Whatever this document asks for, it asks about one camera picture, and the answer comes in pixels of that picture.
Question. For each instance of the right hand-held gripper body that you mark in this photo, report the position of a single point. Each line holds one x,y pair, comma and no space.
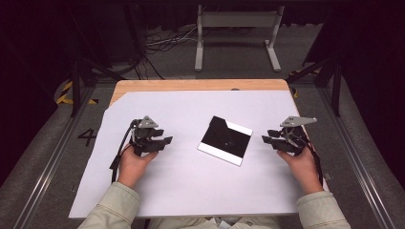
296,141

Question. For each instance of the aluminium floor rail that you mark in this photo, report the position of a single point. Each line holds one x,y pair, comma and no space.
359,168
47,171

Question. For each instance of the black metal stand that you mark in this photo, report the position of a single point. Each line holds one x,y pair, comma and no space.
75,86
336,86

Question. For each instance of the large white paper sheet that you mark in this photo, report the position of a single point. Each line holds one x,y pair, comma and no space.
191,187

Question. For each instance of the yellow black hazard tape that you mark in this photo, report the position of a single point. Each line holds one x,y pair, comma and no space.
65,92

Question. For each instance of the person's left hand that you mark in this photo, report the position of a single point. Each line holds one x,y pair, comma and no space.
132,168

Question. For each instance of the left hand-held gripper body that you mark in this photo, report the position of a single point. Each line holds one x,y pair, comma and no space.
140,140

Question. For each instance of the square black mirror white edges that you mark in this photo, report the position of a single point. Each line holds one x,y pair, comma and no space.
224,140

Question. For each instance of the person's right hand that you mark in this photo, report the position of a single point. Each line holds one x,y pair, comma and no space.
304,171

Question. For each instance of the grey metal table frame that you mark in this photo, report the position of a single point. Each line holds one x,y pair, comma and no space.
237,19

